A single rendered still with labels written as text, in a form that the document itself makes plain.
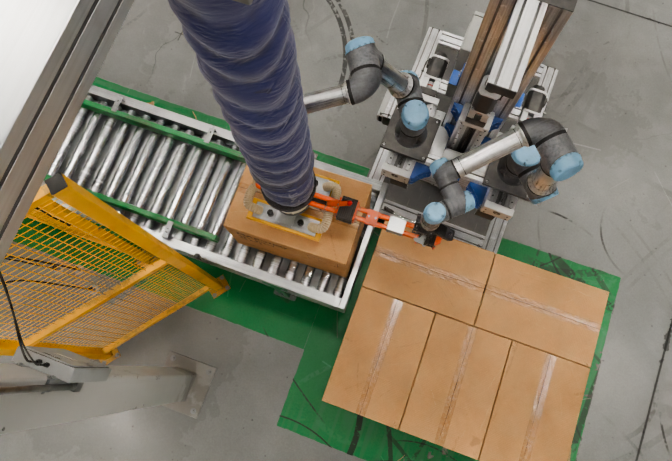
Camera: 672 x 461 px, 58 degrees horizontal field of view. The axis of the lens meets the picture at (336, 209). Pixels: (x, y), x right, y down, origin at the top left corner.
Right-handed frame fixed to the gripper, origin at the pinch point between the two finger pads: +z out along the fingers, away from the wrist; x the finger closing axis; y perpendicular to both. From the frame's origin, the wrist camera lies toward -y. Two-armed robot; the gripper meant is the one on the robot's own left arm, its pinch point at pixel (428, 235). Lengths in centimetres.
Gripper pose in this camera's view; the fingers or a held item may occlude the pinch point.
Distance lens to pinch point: 251.8
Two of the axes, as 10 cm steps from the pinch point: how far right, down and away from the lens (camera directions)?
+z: 0.2, 2.6, 9.7
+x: -3.4, 9.1, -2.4
